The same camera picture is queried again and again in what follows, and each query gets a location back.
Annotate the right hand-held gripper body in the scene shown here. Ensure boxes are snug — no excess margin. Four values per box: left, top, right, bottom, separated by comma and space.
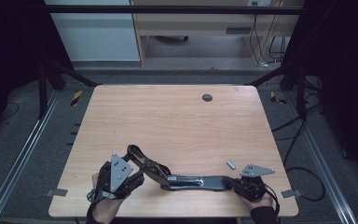
236, 163, 276, 203

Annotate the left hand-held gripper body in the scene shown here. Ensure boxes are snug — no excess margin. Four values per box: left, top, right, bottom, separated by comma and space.
94, 152, 138, 201

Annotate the black elongated tool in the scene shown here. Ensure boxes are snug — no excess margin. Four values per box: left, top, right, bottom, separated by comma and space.
126, 144, 232, 191

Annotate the person's right hand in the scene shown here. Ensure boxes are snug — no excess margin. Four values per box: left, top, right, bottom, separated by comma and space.
239, 191, 275, 210

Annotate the person's left hand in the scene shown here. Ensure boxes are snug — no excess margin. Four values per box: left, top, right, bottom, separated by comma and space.
90, 173, 129, 222

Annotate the grey tape piece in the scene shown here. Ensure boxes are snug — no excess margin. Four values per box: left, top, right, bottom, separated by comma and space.
281, 189, 303, 199
45, 188, 69, 198

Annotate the dark elongated object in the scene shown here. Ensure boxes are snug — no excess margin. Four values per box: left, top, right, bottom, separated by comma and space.
153, 35, 189, 44

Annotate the white cabinet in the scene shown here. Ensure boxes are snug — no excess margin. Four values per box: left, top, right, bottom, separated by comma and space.
44, 0, 141, 63

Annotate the black curtain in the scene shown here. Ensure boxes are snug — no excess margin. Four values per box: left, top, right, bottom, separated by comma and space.
0, 0, 73, 148
282, 0, 358, 190

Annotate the wooden desk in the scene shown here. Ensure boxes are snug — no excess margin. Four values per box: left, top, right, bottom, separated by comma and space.
130, 0, 306, 67

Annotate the black horizontal metal bar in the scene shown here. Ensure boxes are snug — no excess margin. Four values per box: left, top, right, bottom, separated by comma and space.
43, 4, 304, 15

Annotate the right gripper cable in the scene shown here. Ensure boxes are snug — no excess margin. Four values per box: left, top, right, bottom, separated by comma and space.
264, 184, 282, 217

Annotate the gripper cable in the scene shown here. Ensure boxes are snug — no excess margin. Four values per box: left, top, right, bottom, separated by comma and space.
264, 184, 282, 217
86, 189, 103, 203

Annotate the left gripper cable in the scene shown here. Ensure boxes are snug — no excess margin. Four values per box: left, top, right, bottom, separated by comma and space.
86, 189, 103, 203

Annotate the long black floor cable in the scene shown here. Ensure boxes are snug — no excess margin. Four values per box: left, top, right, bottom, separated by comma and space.
271, 102, 326, 203

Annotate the aluminium floor rail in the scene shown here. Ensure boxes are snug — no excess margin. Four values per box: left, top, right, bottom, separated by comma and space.
283, 91, 358, 224
0, 90, 62, 224

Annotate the yellow-handled tool right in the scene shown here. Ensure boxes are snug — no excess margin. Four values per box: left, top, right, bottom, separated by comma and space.
269, 91, 287, 105

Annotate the black metal stand frame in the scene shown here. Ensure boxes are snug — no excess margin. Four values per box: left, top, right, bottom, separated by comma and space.
36, 60, 100, 119
247, 62, 309, 119

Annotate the thin black floor cable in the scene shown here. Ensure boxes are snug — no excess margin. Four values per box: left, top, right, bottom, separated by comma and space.
0, 102, 21, 121

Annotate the black looped desk cable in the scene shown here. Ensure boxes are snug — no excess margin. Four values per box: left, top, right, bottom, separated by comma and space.
268, 35, 288, 62

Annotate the grey desk drawer handle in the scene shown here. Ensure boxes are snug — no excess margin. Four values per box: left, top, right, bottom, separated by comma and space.
226, 27, 253, 35

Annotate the yellow hanging cable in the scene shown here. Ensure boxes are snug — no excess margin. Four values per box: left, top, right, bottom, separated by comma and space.
259, 0, 285, 64

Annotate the black hanging cable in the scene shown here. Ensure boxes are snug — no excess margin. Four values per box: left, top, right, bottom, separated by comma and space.
249, 1, 264, 64

